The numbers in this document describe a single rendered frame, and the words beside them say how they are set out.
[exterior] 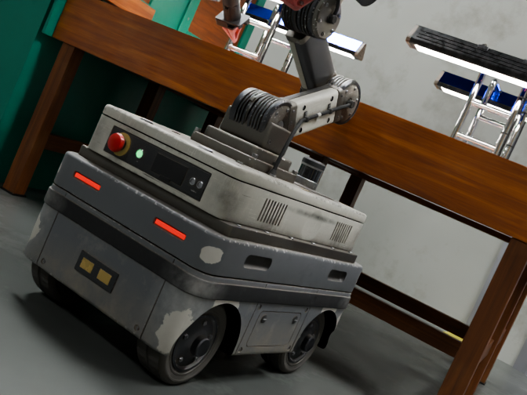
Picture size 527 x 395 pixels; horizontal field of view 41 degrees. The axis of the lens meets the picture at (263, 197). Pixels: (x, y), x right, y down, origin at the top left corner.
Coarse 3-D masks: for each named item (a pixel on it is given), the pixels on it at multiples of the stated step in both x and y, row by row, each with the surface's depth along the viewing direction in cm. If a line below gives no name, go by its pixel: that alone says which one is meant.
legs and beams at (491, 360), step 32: (64, 64) 251; (64, 96) 256; (160, 96) 306; (32, 128) 253; (32, 160) 255; (320, 160) 270; (352, 192) 322; (512, 256) 185; (384, 288) 313; (512, 288) 184; (384, 320) 255; (416, 320) 250; (448, 320) 301; (480, 320) 187; (512, 320) 290; (448, 352) 245; (480, 352) 186; (448, 384) 188
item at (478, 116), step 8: (496, 80) 262; (488, 88) 262; (496, 88) 269; (488, 96) 261; (480, 112) 262; (472, 120) 263; (480, 120) 262; (488, 120) 260; (520, 120) 256; (472, 128) 262; (520, 128) 256; (512, 136) 256; (512, 144) 256; (504, 152) 257
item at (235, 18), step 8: (224, 8) 229; (232, 8) 227; (240, 8) 230; (216, 16) 233; (224, 16) 231; (232, 16) 230; (240, 16) 232; (248, 16) 232; (232, 24) 231; (240, 24) 230
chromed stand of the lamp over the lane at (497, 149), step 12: (480, 48) 225; (480, 72) 240; (480, 84) 240; (468, 96) 241; (468, 108) 240; (480, 108) 239; (492, 108) 237; (516, 108) 234; (516, 120) 234; (456, 132) 241; (504, 132) 234; (480, 144) 237; (504, 144) 235
